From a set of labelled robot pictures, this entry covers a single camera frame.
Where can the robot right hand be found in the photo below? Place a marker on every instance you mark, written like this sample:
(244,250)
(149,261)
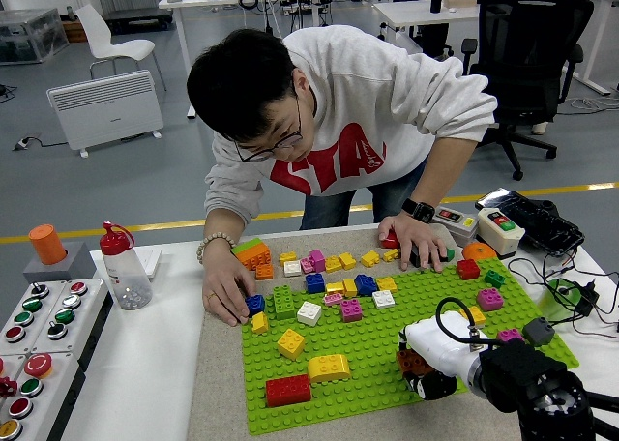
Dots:
(445,346)

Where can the person's right hand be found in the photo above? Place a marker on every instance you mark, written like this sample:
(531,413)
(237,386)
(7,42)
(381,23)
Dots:
(225,281)

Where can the person's left hand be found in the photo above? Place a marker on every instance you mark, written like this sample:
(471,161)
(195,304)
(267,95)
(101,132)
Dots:
(418,235)

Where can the brown brick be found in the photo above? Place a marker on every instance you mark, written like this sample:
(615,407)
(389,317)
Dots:
(411,361)

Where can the yellow and white brick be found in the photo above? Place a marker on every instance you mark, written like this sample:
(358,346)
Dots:
(478,316)

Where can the green studded baseplate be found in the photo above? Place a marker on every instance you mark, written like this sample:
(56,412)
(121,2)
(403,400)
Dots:
(367,349)

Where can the dark grey slope brick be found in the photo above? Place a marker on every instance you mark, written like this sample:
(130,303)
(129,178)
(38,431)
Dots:
(538,332)

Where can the green translucent cup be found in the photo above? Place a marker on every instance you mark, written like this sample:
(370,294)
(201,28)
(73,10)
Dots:
(551,303)

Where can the person's right forearm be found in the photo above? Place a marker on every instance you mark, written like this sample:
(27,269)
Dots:
(223,223)

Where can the person's left forearm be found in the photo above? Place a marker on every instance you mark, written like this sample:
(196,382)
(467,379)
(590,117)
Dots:
(447,170)

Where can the black slope brick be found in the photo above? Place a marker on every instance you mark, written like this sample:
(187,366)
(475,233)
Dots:
(415,257)

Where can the black smartwatch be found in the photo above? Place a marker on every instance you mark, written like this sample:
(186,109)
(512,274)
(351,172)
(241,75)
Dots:
(419,210)

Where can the red tall brick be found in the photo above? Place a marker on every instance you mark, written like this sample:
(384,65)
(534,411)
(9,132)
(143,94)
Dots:
(389,241)

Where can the yellow flat brick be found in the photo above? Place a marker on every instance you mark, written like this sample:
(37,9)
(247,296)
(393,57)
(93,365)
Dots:
(391,255)

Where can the green and white brick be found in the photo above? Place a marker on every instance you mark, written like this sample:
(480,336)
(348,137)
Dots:
(449,255)

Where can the blue brick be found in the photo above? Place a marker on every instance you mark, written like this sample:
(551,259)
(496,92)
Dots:
(366,285)
(256,305)
(315,284)

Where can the orange long brick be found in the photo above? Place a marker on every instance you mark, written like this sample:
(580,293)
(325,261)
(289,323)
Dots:
(257,257)

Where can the small orange brick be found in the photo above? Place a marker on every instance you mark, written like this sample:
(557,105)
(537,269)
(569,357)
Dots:
(264,272)

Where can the grey push-button box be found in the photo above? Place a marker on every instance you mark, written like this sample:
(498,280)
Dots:
(457,221)

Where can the lime green flat brick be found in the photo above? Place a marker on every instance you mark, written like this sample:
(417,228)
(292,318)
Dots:
(249,245)

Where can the small yellow brick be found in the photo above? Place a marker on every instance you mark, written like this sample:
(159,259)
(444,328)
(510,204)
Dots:
(259,323)

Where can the orange fruit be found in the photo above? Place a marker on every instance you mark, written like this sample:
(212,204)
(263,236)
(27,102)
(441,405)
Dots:
(479,251)

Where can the lime green tall brick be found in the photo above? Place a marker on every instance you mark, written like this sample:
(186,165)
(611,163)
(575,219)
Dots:
(284,303)

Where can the white flat panel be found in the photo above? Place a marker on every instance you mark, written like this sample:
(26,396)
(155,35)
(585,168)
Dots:
(152,262)

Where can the dark green brick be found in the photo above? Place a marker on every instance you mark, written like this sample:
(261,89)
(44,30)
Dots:
(494,279)

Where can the beige push-button box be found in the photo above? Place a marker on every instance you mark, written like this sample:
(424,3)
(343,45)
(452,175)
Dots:
(503,240)

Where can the large yellow brick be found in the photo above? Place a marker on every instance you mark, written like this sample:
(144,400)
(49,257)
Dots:
(291,344)

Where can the magenta tall brick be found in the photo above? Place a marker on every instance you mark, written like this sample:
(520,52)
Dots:
(317,261)

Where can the grey-brown mat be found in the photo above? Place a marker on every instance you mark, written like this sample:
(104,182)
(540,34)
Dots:
(217,378)

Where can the clear bottle red cap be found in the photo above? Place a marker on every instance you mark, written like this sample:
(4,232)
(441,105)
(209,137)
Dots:
(126,276)

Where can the light pink flat brick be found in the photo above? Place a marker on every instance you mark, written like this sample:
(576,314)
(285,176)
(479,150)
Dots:
(333,300)

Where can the yellow curved brick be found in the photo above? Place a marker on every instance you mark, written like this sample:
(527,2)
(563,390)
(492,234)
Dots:
(329,369)

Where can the black handheld controller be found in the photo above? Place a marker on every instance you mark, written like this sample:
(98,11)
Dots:
(541,223)

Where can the red long brick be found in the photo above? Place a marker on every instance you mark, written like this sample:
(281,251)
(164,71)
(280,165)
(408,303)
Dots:
(288,391)

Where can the grey block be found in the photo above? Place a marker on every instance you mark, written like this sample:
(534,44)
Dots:
(79,267)

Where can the standing person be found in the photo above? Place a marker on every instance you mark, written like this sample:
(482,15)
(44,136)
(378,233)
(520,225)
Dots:
(377,88)

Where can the grey four-button control box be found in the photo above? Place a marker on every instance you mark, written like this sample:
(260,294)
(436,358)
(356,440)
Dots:
(31,304)
(71,301)

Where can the black office chair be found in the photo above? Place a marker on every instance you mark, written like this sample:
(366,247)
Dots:
(522,88)

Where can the orange cylinder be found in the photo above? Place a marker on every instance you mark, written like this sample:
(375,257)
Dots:
(46,245)

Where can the white panel heater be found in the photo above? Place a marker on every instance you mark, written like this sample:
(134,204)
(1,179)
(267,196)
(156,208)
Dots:
(106,107)

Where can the grey emergency-stop control box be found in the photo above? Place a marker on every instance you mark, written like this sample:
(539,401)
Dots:
(30,388)

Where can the tan wooden block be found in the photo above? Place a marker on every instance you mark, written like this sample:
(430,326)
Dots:
(459,2)

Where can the red knob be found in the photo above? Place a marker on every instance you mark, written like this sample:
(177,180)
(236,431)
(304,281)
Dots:
(7,387)

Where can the black floor plug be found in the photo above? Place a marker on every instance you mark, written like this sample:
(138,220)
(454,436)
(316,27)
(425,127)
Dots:
(23,144)

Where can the white chair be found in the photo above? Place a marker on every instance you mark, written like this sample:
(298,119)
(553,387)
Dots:
(118,49)

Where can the black platform dolly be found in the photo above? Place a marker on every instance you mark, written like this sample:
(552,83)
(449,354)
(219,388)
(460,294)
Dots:
(138,14)

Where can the wooden box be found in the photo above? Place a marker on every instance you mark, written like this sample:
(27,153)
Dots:
(75,32)

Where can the clear storage crate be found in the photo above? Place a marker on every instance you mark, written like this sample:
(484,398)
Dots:
(29,37)

